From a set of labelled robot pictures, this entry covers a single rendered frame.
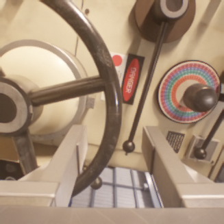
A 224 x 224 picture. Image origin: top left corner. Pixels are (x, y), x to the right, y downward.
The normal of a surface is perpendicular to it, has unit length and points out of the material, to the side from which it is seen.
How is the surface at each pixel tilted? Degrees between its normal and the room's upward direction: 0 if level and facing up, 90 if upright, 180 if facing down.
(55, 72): 71
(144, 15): 90
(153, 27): 90
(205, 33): 90
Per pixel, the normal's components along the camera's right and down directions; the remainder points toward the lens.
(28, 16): 0.00, 0.29
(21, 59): -0.06, -0.22
